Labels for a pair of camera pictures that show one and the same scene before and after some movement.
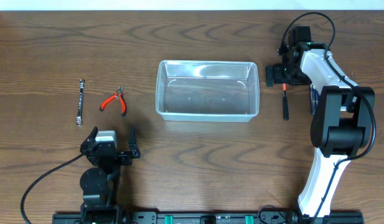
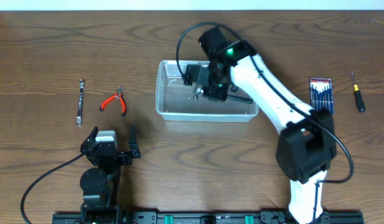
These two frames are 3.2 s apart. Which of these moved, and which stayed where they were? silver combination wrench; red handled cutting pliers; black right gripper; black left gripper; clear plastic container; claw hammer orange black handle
Moved: black right gripper; claw hammer orange black handle
Stayed: silver combination wrench; clear plastic container; red handled cutting pliers; black left gripper
